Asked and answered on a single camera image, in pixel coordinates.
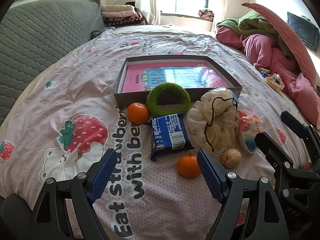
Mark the floral folded cloth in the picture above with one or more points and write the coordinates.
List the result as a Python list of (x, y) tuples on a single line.
[(206, 14)]

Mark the orange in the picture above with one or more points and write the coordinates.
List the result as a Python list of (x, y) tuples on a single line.
[(187, 166), (137, 112)]

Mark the dark checkered folded blanket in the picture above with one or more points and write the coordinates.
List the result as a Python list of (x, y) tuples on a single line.
[(125, 22)]

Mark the grey quilted headboard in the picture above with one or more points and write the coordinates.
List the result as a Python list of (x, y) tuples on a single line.
[(37, 35)]

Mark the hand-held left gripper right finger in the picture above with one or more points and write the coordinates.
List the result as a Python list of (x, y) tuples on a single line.
[(210, 177)]

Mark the pink quilted cushion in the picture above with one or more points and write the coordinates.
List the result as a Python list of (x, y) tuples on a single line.
[(292, 40)]

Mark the pink quilt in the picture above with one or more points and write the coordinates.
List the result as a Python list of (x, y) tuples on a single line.
[(275, 62)]

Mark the crumpled white red wrapper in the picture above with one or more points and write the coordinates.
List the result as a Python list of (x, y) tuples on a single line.
[(278, 78)]

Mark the pink-lined cardboard box lid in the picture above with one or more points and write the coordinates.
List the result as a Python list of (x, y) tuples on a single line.
[(125, 98)]

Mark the snack packets beside quilts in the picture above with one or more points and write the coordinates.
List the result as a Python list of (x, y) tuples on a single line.
[(271, 83)]

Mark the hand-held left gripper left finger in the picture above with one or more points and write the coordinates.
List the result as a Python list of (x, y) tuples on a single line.
[(102, 175)]

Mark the dark patterned cloth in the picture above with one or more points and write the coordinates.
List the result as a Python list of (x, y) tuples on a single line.
[(100, 33)]

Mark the blue snack packet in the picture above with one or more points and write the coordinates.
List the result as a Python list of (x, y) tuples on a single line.
[(167, 135)]

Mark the pink folded blanket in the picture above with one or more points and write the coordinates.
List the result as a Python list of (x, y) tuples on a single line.
[(117, 14)]

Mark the cream curtain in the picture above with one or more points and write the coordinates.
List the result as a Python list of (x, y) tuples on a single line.
[(148, 0), (235, 0)]

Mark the orange biscuit packet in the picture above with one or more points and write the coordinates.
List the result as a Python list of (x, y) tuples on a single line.
[(262, 69)]

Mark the small blue packet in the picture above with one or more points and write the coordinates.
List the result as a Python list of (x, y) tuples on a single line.
[(263, 73)]

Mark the green blanket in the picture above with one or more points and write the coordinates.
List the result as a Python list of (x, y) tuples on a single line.
[(252, 23)]

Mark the walnut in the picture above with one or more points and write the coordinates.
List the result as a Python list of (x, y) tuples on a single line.
[(231, 158)]

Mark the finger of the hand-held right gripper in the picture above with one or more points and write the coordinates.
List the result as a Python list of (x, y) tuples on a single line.
[(268, 147), (295, 126)]

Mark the black cloth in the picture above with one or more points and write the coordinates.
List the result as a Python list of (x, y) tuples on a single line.
[(131, 5)]

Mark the black wall screen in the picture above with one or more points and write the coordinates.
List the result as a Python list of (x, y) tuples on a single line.
[(302, 31)]

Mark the beige folded blanket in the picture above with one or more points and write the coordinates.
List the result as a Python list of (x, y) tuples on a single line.
[(115, 8)]

